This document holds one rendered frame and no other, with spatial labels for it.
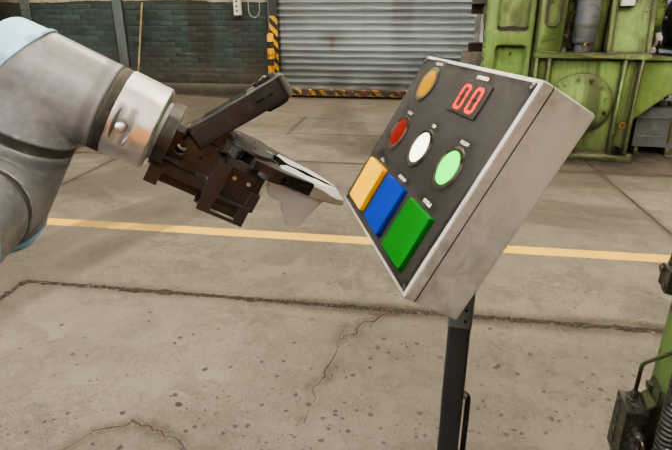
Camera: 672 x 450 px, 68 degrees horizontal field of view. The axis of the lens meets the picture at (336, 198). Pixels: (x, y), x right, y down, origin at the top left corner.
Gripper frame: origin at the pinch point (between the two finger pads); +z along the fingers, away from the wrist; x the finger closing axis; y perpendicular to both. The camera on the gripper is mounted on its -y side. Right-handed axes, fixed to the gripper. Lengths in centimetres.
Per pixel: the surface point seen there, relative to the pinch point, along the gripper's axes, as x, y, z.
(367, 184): -19.2, 1.0, 10.3
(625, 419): 15.1, 6.2, 39.1
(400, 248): 1.0, 2.7, 10.4
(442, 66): -19.4, -20.1, 11.3
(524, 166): 6.2, -13.0, 15.3
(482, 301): -135, 48, 134
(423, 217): 1.7, -2.2, 10.5
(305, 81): -769, 29, 117
